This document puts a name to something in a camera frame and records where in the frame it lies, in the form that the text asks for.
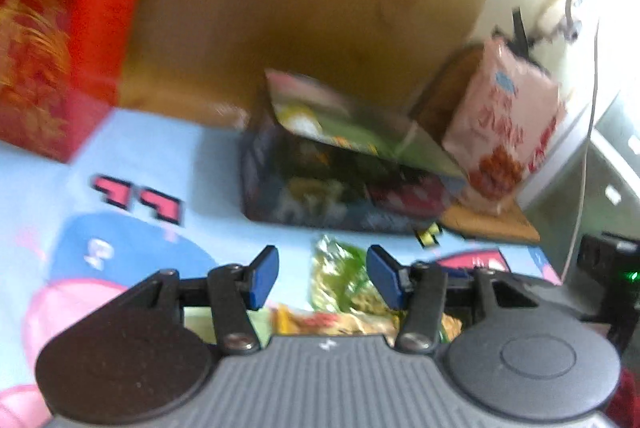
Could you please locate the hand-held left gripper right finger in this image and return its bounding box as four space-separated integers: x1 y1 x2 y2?
366 245 542 355

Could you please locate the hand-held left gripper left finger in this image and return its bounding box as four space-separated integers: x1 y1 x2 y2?
107 245 280 356

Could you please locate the green snack packet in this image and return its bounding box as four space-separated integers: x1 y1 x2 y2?
310 234 401 315

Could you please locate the dark cardboard box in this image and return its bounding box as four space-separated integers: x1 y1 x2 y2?
240 68 471 236

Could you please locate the orange snack packet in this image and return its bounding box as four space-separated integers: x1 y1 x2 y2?
270 304 463 344

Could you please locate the printed bed sheet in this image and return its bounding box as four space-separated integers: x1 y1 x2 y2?
0 105 566 428

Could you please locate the pink snack packet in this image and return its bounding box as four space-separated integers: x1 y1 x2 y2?
442 36 568 215

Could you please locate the red gift box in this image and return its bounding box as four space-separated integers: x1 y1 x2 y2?
0 0 163 163

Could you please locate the white cable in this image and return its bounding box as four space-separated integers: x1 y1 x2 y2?
562 0 602 283

